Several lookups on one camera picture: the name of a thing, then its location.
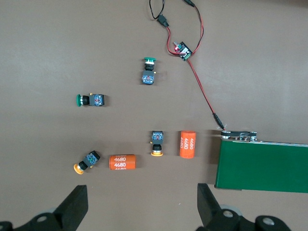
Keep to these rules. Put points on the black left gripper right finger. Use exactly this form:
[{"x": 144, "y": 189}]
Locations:
[{"x": 209, "y": 209}]

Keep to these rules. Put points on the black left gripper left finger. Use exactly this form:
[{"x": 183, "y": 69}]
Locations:
[{"x": 72, "y": 207}]

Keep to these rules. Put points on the orange 4680 cylinder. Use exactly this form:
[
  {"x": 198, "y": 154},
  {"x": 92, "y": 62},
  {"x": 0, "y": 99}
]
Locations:
[
  {"x": 122, "y": 162},
  {"x": 187, "y": 144}
]

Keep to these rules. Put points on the yellow cap push button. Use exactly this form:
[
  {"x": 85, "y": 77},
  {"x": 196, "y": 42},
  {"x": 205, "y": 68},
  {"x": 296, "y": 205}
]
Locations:
[
  {"x": 157, "y": 137},
  {"x": 89, "y": 160}
]

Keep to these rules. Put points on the green cap push button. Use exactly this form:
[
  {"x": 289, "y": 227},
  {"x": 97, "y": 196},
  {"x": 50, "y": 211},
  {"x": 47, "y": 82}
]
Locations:
[
  {"x": 148, "y": 77},
  {"x": 96, "y": 99}
]

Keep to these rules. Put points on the green belt conveyor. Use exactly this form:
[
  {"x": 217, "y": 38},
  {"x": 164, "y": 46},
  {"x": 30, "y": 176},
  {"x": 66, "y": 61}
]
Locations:
[{"x": 260, "y": 166}]

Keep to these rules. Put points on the small black controller board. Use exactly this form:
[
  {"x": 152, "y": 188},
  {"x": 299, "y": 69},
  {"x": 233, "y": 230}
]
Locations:
[{"x": 184, "y": 51}]

